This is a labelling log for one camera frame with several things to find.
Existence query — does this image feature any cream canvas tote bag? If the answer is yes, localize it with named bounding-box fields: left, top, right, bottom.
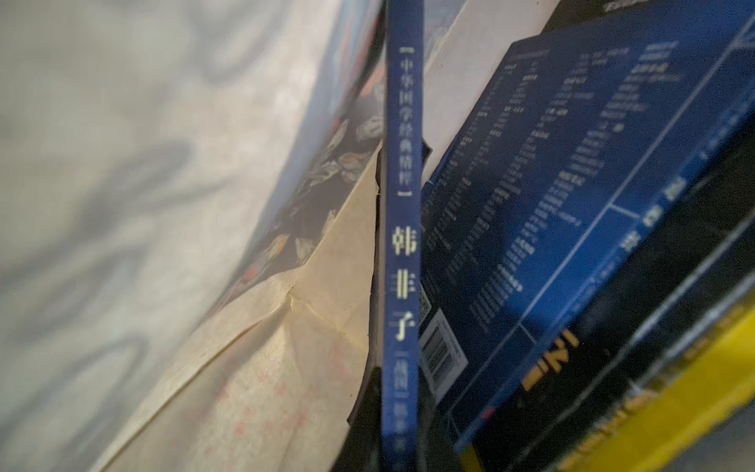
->
left=0, top=0, right=562, bottom=472

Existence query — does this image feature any blue spine classics book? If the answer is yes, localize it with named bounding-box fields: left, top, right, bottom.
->
left=379, top=1, right=425, bottom=471

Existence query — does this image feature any dark blue barcode book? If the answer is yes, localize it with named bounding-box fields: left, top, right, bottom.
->
left=420, top=1, right=754, bottom=452

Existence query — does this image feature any yellow spine book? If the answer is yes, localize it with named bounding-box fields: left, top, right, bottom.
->
left=459, top=294, right=755, bottom=472

